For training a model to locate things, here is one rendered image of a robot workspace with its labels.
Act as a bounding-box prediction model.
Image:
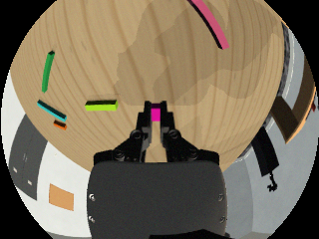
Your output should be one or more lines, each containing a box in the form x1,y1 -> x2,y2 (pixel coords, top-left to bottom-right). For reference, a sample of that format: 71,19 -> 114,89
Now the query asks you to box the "orange rod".
53,120 -> 67,130

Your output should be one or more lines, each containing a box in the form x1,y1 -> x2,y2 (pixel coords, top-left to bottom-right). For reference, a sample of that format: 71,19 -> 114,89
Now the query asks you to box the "turquoise rod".
37,100 -> 67,121

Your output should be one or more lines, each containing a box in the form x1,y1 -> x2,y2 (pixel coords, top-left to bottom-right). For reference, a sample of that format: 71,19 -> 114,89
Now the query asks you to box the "pink rod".
187,0 -> 229,50

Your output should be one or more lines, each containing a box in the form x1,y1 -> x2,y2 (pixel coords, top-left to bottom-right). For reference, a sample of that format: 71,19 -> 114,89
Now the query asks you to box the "small magenta block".
152,104 -> 160,121

